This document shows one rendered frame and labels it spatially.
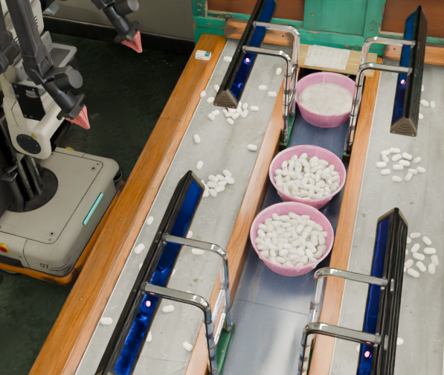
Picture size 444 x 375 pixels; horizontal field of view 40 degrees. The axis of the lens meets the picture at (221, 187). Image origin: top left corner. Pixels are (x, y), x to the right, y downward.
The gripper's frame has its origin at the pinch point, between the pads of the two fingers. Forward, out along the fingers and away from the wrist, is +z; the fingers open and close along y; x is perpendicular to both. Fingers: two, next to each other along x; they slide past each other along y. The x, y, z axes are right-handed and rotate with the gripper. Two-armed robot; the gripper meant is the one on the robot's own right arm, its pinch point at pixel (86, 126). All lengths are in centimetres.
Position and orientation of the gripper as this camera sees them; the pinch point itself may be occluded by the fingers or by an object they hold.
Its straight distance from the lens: 204.8
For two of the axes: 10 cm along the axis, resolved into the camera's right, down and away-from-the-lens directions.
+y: 3.0, -7.2, 6.3
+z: 4.7, 6.8, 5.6
